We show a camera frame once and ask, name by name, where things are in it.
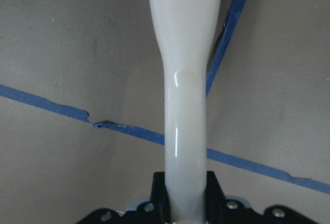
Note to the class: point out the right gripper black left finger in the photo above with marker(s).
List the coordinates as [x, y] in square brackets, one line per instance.
[154, 209]

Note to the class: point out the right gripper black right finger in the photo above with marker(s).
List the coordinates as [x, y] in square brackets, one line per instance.
[220, 209]

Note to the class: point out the white hand brush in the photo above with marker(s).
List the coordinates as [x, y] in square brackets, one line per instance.
[184, 31]

